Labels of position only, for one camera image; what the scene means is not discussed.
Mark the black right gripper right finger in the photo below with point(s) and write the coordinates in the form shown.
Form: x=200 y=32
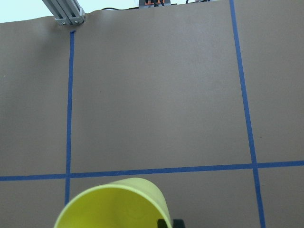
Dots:
x=178 y=223

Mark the yellow cup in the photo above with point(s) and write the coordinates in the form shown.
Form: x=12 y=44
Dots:
x=126 y=203

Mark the black opposing right gripper left finger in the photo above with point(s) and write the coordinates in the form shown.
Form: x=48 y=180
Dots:
x=161 y=223

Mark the aluminium frame post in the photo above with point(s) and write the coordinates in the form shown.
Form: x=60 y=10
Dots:
x=66 y=12

